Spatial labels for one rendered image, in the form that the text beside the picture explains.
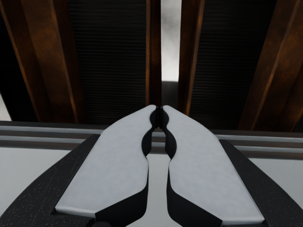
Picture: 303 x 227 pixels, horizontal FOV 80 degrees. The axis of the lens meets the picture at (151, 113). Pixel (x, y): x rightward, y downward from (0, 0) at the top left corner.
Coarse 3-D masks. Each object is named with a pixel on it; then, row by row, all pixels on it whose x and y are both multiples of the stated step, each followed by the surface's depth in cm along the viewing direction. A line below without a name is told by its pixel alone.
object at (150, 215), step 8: (152, 160) 22; (152, 168) 23; (152, 176) 24; (152, 184) 24; (152, 192) 25; (152, 200) 26; (152, 208) 27; (144, 216) 28; (152, 216) 28; (136, 224) 29; (144, 224) 29; (152, 224) 29
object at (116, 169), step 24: (120, 120) 10; (144, 120) 10; (96, 144) 8; (120, 144) 8; (144, 144) 9; (96, 168) 7; (120, 168) 7; (144, 168) 7; (72, 192) 6; (96, 192) 6; (120, 192) 6; (144, 192) 6; (96, 216) 5; (120, 216) 6
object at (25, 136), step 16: (0, 128) 24; (16, 128) 24; (32, 128) 24; (48, 128) 24; (64, 128) 23; (80, 128) 23; (96, 128) 23; (0, 144) 22; (16, 144) 23; (32, 144) 23; (48, 144) 23; (64, 144) 23; (160, 144) 23; (240, 144) 22; (256, 144) 22; (272, 144) 23; (288, 144) 23
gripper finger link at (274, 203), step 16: (224, 144) 8; (240, 160) 7; (240, 176) 7; (256, 176) 7; (256, 192) 6; (272, 192) 6; (272, 208) 6; (288, 208) 6; (256, 224) 5; (272, 224) 5; (288, 224) 5
